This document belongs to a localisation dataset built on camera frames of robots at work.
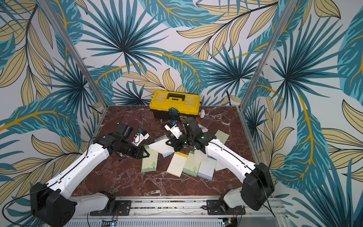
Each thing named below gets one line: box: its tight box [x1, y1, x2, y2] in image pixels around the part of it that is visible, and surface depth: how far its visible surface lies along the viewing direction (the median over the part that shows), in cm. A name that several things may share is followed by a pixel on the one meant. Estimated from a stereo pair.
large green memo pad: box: [181, 150, 202, 178], surface depth 89 cm
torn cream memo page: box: [193, 149, 209, 163], surface depth 92 cm
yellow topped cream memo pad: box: [166, 151, 189, 178], surface depth 91 cm
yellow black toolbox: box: [149, 90, 201, 120], surface depth 102 cm
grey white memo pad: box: [197, 154, 217, 181], surface depth 88 cm
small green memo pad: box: [141, 145, 159, 173], surface depth 76 cm
